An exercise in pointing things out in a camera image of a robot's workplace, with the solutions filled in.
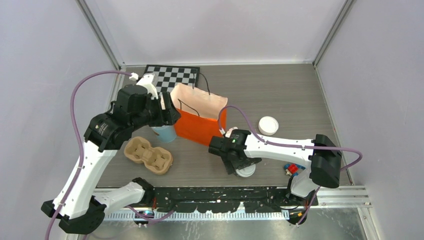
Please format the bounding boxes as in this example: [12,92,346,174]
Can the red blue toy blocks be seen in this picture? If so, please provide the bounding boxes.
[283,163,305,176]

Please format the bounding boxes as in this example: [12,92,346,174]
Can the black white chessboard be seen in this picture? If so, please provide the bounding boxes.
[144,64,200,94]

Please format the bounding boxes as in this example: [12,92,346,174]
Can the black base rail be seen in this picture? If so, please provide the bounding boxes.
[132,186,319,215]

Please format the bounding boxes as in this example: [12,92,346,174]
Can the light blue cup holder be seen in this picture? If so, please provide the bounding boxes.
[151,125,177,143]

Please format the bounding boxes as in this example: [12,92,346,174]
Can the orange paper bag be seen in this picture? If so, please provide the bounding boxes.
[170,83,228,146]

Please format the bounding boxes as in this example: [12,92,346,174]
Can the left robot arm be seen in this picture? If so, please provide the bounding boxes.
[41,84,181,235]

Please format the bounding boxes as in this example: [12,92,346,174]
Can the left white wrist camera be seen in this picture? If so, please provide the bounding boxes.
[129,72,159,100]

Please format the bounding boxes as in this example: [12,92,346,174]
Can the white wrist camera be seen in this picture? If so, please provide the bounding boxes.
[129,72,159,100]
[224,126,238,138]

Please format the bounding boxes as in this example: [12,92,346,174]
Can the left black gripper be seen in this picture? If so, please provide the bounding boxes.
[130,91,181,131]

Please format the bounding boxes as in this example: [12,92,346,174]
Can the tan cardboard cup carrier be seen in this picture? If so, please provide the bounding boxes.
[123,136,174,175]

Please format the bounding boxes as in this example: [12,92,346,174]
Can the white cup lid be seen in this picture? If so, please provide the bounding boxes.
[258,116,279,136]

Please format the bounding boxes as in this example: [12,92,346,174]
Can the white sip lid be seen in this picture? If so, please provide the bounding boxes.
[234,164,256,178]

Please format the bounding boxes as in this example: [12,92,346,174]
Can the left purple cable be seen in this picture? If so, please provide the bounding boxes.
[43,70,180,240]

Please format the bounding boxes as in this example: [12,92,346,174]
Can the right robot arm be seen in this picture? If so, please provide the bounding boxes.
[208,129,342,205]

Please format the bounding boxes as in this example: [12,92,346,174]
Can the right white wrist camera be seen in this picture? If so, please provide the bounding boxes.
[224,126,238,138]

